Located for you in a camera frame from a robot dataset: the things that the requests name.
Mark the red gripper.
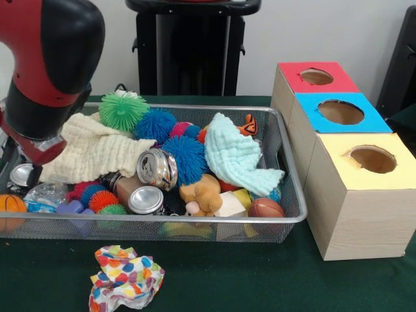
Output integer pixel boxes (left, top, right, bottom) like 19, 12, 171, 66
0, 113, 68, 189

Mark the crushed silver drink can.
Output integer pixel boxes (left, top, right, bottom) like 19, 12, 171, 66
136, 148, 179, 192

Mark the colourful polka dot cloth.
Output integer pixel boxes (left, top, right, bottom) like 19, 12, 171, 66
89, 245, 166, 309

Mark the wooden box with three holes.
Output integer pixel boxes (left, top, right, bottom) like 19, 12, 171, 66
270, 61, 416, 261

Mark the orange basketball toy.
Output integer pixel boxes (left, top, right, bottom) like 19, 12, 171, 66
0, 194, 28, 213

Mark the cream waffle cloth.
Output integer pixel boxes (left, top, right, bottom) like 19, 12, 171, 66
40, 112, 157, 185

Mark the green spiky rubber ball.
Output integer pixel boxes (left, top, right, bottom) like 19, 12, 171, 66
98, 92, 151, 131

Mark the blue spiky rubber ball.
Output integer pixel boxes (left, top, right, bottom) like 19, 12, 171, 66
161, 135, 211, 188
133, 107, 178, 142

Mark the tan teddy bear plush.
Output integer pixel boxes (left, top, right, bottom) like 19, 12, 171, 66
179, 175, 224, 217

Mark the light blue waffle cloth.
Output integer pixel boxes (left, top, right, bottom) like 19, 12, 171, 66
204, 112, 285, 196

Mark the brown football toy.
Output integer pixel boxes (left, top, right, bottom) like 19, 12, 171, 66
248, 196, 286, 218

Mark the dark green table cloth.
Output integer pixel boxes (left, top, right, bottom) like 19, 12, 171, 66
386, 105, 416, 147
0, 94, 416, 312

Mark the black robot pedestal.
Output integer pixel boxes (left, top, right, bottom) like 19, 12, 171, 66
125, 0, 263, 97

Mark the silver wire mesh bin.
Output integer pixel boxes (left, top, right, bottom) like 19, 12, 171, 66
0, 100, 309, 244

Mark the black frame stand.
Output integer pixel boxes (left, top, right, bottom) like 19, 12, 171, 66
376, 5, 416, 120

